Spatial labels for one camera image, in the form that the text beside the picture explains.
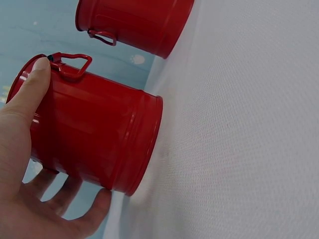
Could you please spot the person's left thumb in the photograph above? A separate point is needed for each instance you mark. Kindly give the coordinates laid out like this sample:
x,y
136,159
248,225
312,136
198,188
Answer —
x,y
37,82

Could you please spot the person's left fingers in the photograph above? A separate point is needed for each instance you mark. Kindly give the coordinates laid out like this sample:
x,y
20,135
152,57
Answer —
x,y
97,206

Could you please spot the red metal bucket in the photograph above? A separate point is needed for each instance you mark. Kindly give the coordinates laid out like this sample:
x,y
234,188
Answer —
x,y
99,129
139,25

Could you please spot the person's left hand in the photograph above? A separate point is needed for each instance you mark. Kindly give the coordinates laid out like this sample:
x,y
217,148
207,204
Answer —
x,y
15,154

